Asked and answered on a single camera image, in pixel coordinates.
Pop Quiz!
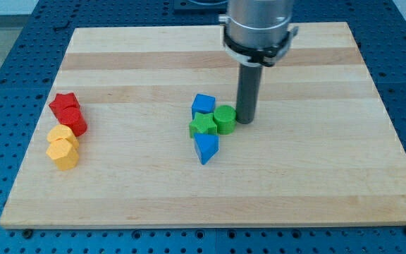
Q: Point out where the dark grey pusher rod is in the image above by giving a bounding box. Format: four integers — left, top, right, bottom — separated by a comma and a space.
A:
235, 64, 262, 124

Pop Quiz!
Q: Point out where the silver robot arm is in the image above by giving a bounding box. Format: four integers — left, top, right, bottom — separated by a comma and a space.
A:
219, 0, 299, 124

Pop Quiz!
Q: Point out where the green star block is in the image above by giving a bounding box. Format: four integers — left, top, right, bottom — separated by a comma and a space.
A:
189, 112, 218, 138

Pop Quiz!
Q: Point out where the blue triangle block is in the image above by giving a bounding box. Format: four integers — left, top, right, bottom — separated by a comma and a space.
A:
194, 133, 219, 165

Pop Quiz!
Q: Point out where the red star block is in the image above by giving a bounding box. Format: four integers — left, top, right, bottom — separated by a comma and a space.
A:
49, 92, 80, 118

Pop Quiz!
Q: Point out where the green cylinder block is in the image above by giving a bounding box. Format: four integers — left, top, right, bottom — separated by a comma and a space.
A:
214, 105, 236, 135

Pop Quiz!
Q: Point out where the blue cube block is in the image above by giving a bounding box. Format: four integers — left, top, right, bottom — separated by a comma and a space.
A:
191, 94, 216, 119

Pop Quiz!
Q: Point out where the wooden board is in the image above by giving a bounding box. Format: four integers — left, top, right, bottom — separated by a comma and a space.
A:
0, 22, 406, 229

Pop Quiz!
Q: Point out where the red cylinder block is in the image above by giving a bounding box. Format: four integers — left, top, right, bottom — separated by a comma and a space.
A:
58, 107, 87, 137

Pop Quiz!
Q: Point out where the yellow half-round block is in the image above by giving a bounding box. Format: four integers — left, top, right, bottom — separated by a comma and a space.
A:
47, 124, 80, 149

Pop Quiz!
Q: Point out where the yellow hexagon block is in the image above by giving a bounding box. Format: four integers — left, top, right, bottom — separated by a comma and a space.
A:
46, 139, 79, 171

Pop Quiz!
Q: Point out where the black clamp ring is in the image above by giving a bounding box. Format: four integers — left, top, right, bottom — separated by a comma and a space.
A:
222, 26, 300, 68

